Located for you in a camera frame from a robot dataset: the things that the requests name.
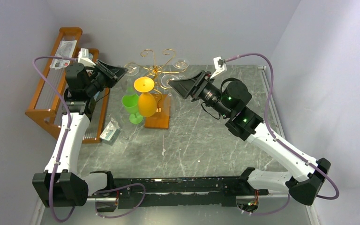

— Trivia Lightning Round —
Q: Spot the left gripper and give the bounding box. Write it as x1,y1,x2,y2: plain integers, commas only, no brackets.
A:
87,60,129,96

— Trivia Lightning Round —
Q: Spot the clear wine glass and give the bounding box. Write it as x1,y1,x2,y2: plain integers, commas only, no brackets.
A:
160,74,180,100
172,58,189,74
123,63,140,95

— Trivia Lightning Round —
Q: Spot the orange plastic goblet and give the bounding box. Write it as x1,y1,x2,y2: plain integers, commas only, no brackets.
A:
134,77,157,117

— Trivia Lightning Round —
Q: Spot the small clear glass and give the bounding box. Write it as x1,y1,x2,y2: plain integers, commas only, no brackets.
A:
110,117,124,130

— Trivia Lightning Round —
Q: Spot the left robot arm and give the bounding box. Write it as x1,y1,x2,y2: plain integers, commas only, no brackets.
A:
32,60,128,208

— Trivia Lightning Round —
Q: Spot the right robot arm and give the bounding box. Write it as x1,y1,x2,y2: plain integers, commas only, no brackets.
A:
168,71,331,205

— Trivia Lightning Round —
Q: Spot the wooden rack base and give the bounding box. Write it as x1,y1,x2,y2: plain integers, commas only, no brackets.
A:
144,93,171,129

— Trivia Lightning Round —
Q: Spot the green plastic goblet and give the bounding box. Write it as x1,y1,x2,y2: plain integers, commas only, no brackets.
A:
121,87,143,124

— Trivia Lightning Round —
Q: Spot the white packaged item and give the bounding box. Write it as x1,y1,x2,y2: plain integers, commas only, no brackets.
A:
50,40,77,69

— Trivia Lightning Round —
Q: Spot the small white packet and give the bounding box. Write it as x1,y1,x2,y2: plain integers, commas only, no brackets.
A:
100,121,120,145

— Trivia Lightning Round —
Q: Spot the orange wooden shelf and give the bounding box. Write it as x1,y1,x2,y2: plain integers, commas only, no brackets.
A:
25,27,110,144

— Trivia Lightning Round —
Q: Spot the gold wire glass rack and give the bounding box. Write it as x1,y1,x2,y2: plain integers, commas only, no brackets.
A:
130,48,179,88

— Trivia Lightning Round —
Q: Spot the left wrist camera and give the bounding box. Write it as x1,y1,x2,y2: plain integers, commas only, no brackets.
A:
77,48,96,68

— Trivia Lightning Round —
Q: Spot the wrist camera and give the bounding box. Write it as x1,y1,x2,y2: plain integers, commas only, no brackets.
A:
77,48,96,68
210,56,227,79

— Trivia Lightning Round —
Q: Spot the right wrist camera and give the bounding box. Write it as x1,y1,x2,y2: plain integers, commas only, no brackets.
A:
210,56,227,79

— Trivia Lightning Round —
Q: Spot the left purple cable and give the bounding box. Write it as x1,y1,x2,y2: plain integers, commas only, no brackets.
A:
31,56,79,224

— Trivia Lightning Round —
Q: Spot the purple cable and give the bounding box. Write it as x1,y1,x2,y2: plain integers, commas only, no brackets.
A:
225,52,340,216
31,56,79,224

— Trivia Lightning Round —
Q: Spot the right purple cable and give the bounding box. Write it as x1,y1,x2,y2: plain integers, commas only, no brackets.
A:
225,52,340,216

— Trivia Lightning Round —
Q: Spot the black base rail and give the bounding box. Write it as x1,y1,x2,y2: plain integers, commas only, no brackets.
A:
92,175,268,209

